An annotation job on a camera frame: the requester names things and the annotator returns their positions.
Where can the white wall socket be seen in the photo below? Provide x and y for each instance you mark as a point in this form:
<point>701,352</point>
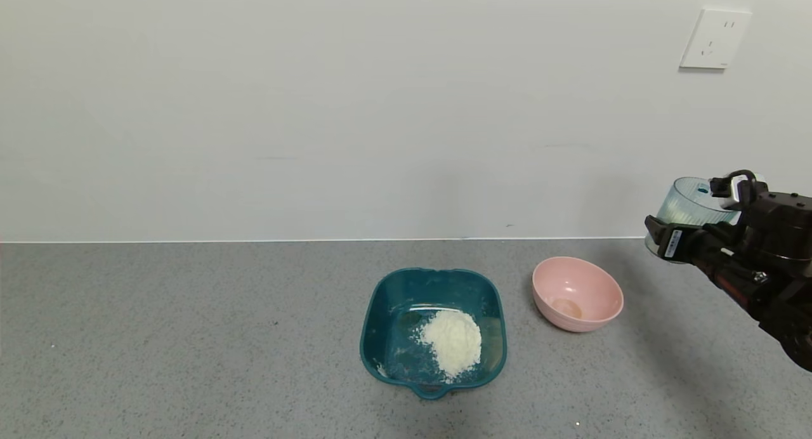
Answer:
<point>715,39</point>

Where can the ribbed transparent plastic cup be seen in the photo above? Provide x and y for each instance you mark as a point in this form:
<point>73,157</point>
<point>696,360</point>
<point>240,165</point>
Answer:
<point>688,201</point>

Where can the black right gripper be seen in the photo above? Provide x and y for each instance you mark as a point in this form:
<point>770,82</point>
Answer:
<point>672,243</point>

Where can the white powder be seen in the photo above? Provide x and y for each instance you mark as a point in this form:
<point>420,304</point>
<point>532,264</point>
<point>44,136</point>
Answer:
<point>451,340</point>

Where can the pink plastic bowl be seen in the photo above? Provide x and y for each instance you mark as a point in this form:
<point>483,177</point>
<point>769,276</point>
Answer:
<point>577,287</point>

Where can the teal plastic square tray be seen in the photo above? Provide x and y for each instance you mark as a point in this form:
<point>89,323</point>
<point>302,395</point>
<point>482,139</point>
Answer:
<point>387,299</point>

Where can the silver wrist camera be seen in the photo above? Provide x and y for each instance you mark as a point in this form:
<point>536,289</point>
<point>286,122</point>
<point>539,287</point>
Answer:
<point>736,198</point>

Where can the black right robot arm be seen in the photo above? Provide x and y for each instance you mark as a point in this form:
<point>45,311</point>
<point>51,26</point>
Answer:
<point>786,236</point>

